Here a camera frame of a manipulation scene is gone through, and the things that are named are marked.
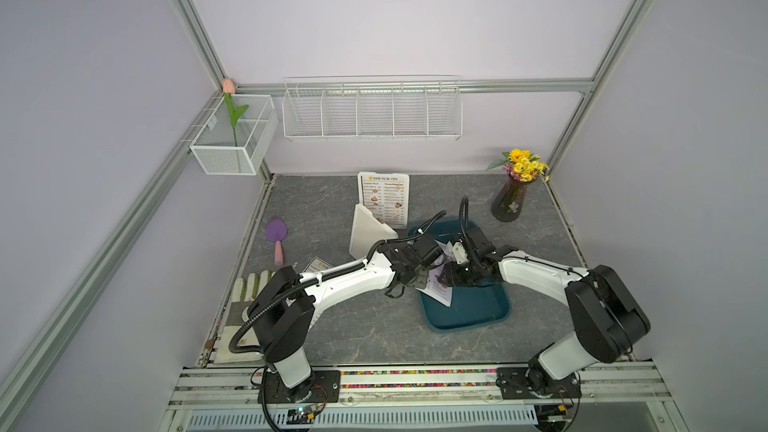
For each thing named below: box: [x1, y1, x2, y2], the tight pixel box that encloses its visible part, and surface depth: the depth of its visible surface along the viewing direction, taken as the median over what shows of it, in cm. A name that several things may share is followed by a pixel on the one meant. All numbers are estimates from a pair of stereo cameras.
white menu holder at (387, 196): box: [357, 172, 410, 229], surface depth 98 cm
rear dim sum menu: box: [361, 175, 406, 226], surface depth 98 cm
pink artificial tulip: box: [222, 78, 249, 147], surface depth 92 cm
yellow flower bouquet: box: [486, 148, 550, 182], surface depth 92 cm
